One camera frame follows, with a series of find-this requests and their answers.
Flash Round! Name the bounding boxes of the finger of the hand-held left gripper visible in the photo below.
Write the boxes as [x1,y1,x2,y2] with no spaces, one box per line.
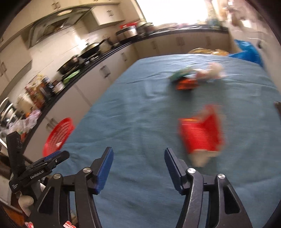
[43,151,61,161]
[26,151,70,171]

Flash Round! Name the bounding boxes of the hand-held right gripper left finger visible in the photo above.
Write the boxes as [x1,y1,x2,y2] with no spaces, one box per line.
[28,146,115,228]

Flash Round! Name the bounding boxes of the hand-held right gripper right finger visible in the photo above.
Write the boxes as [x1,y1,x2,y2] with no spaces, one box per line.
[164,147,253,228]

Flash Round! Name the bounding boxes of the red plastic basket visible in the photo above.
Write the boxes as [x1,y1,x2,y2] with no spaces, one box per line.
[42,118,75,157]

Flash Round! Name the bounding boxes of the red wet wipe packet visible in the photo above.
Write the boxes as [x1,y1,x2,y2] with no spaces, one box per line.
[178,105,225,167]

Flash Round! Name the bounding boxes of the person's left hand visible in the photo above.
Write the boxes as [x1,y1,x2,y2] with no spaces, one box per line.
[19,194,34,216]

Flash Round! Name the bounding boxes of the clear bags on counter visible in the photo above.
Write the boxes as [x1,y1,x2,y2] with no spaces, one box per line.
[9,110,42,134]

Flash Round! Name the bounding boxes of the white dish rack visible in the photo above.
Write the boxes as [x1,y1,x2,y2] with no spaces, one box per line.
[0,98,18,128]

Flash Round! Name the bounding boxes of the row of condiment bottles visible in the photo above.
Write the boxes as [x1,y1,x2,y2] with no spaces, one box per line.
[25,75,64,108]

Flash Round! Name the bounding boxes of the blue table cloth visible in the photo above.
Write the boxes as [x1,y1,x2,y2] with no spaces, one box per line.
[56,54,281,228]

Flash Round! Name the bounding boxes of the grey base cabinets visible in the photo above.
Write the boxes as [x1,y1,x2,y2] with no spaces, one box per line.
[22,31,230,154]

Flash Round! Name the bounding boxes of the green cloth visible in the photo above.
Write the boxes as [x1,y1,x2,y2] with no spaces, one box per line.
[63,70,80,83]

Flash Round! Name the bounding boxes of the orange crumpled wrapper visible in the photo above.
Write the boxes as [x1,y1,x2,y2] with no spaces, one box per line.
[176,78,199,91]

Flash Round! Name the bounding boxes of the dark frying pan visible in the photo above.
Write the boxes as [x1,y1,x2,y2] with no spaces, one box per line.
[57,56,80,74]

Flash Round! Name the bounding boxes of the green crumpled wrapper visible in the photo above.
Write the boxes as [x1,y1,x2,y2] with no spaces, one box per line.
[169,69,191,82]

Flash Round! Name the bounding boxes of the beige upper cabinets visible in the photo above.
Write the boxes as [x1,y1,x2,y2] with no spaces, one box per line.
[0,0,145,81]

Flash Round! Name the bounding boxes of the black wok with lid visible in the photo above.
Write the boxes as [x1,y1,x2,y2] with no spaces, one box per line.
[80,39,109,58]

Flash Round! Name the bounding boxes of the yellow plastic bag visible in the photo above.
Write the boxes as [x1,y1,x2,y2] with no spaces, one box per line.
[188,47,230,56]

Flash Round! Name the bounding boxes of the steel range hood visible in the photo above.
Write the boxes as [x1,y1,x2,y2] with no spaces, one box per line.
[28,6,93,47]

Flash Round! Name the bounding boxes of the steel rice cooker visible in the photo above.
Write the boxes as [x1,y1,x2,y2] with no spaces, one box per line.
[116,25,139,40]

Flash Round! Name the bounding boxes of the blue plastic bag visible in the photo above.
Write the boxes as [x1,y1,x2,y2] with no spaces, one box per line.
[228,39,264,67]

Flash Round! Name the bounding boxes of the red plastic tray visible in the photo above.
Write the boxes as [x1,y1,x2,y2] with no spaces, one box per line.
[120,22,141,29]

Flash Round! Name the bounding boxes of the dark cooking pot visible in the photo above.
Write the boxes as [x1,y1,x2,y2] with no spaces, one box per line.
[137,21,154,34]

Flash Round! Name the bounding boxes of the kitchen window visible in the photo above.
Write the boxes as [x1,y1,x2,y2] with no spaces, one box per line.
[136,0,220,25]

